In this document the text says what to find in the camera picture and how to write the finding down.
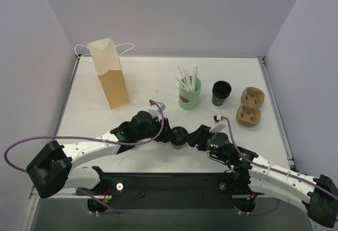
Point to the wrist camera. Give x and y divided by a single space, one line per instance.
156 108
219 124

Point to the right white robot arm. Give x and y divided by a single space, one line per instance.
317 196

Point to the brown pulp cup carrier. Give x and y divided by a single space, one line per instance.
249 113

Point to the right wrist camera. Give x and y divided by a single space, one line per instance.
219 124

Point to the black cup lid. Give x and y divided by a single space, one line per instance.
179 134

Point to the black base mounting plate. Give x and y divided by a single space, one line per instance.
129 191

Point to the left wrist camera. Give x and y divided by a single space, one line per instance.
156 108

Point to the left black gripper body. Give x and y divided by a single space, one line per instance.
164 130

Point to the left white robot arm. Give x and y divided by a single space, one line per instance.
50 168

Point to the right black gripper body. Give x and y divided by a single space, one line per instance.
198 138

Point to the black coffee cup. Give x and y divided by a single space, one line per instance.
178 145

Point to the green straw holder cup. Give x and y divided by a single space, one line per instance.
189 100

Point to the brown paper bag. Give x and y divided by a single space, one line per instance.
106 60

